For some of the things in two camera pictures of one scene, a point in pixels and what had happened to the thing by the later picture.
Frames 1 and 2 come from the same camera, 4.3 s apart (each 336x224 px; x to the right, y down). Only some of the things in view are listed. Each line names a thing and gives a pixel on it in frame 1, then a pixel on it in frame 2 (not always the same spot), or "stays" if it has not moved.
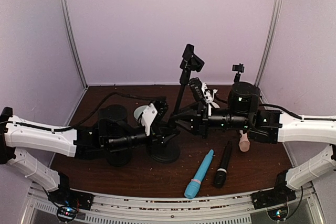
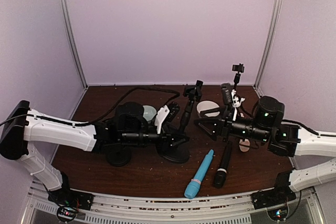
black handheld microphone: x=220 y=177 stays
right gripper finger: x=186 y=125 → x=209 y=127
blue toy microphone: x=194 y=185 stays
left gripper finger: x=168 y=138 → x=180 y=141
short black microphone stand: x=120 y=158 stays
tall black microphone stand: x=167 y=149 → x=180 y=152
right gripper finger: x=185 y=114 → x=218 y=109
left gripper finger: x=161 y=107 → x=174 y=108
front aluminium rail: x=113 y=208 stays
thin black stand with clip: x=239 y=68 stays
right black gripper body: x=200 y=123 → x=223 y=126
